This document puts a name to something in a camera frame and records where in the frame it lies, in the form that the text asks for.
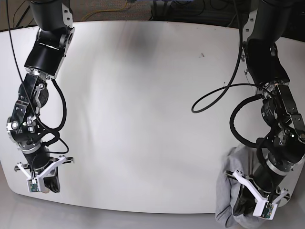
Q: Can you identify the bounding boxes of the yellow cable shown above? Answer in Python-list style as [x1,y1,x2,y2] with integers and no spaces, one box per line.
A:
[82,1,129,22]

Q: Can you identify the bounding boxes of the grey t-shirt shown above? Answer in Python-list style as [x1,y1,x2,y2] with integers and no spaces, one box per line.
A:
[215,144,264,229]

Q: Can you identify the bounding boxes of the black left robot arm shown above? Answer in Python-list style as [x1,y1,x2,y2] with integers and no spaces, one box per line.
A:
[228,0,305,220]

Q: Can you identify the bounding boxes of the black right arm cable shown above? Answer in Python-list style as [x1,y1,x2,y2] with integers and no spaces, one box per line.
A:
[4,0,39,115]

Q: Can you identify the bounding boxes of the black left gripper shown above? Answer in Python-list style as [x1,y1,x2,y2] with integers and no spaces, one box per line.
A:
[233,176,264,216]

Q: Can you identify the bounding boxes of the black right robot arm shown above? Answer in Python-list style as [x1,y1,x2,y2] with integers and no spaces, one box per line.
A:
[6,0,75,193]

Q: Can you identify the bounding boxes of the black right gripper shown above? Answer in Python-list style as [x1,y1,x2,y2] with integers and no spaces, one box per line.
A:
[30,167,60,193]

